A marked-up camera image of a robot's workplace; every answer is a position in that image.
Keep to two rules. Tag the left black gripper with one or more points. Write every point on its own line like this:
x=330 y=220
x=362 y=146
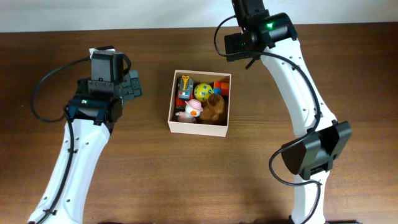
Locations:
x=134 y=86

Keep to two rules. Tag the colourful two-by-two puzzle cube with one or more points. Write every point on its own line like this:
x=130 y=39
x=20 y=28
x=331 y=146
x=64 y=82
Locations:
x=221 y=88

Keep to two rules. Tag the red toy fire truck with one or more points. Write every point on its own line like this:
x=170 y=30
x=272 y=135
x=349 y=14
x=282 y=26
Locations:
x=184 y=91

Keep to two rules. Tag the yellow ball with blue letters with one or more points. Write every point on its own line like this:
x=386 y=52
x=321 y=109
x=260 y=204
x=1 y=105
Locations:
x=202 y=92

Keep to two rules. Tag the brown plush capybara toy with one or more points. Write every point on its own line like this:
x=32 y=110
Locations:
x=214 y=110

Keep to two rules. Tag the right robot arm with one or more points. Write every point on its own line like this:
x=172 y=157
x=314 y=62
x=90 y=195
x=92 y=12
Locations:
x=320 y=138

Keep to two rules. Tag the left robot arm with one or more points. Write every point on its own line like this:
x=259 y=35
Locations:
x=90 y=118

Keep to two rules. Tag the open white cardboard box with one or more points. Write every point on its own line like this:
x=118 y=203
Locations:
x=195 y=128

